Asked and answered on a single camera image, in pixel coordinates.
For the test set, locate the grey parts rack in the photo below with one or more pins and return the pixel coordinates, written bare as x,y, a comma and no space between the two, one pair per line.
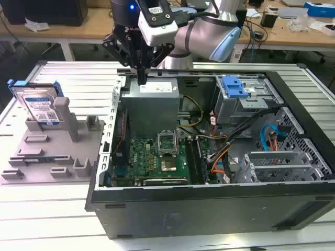
52,151

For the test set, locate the black PC case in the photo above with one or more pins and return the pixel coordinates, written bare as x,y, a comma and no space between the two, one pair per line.
209,209

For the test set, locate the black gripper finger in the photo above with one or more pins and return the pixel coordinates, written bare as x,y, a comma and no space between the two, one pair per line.
162,53
112,45

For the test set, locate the white plastic bag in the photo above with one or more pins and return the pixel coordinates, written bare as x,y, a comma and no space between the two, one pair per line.
36,26

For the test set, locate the small black box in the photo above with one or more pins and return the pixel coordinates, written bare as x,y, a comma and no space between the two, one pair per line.
269,20

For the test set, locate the hard disk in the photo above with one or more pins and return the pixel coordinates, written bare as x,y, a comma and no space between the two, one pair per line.
39,104

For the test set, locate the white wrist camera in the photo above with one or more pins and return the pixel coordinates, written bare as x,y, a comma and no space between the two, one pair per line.
159,34

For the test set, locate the blue plastic drive latch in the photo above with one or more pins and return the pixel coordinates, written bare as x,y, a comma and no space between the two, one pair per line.
231,87

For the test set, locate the black computer tower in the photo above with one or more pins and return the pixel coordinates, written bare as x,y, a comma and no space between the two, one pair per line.
242,18

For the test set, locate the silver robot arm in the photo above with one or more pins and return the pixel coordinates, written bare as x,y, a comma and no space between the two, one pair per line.
199,34

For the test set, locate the white open box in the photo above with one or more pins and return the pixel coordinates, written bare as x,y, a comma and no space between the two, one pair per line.
324,28

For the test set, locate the green RAM stick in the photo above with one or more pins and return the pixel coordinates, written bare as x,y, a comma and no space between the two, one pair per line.
202,163

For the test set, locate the clear plastic bags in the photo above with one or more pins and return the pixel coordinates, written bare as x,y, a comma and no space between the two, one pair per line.
299,23

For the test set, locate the CPU socket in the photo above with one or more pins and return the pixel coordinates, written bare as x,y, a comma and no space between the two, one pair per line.
168,166

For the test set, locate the black RAM slot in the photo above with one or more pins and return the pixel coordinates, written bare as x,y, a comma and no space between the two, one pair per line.
192,162

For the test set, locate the black graphics card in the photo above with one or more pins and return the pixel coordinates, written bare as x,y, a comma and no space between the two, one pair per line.
162,181

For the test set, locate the grey drive cage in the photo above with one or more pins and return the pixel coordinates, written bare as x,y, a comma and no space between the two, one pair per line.
235,109

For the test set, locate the white paper sheet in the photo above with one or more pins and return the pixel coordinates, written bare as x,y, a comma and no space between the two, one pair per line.
254,13

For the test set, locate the grey power supply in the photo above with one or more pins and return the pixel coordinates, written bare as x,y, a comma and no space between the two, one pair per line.
149,109

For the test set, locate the grey flat box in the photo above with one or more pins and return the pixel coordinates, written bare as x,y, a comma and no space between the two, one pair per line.
291,13

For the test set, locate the green motherboard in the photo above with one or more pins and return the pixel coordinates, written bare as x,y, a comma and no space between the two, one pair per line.
141,157

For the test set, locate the blue cardboard box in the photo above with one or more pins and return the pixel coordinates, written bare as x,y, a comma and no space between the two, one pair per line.
320,9

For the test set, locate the large black box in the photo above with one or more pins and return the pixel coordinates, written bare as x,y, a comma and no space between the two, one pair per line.
52,13

